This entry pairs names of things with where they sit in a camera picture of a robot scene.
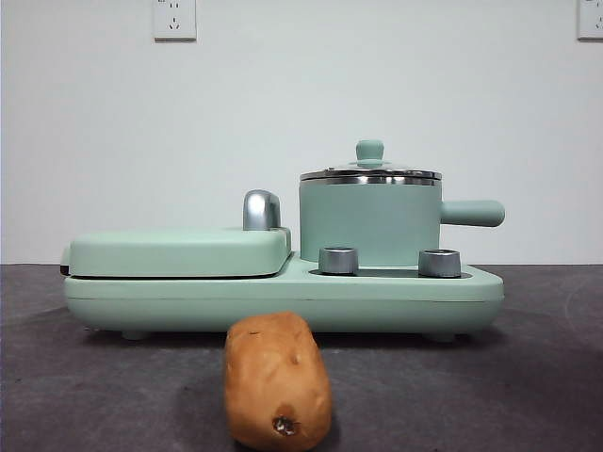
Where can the glass pot lid green knob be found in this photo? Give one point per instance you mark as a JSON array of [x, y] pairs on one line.
[[370, 150]]

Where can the brown potato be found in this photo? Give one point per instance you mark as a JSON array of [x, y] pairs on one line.
[[275, 376]]

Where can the silver control knob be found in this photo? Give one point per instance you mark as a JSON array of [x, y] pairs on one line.
[[337, 260], [438, 262]]

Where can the mint green grill cover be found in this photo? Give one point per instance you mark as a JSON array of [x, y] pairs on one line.
[[174, 249]]

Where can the mint green breakfast maker base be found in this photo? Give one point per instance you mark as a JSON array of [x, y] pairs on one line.
[[188, 301]]

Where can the white wall socket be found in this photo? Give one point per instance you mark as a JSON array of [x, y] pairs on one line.
[[591, 19], [174, 19]]

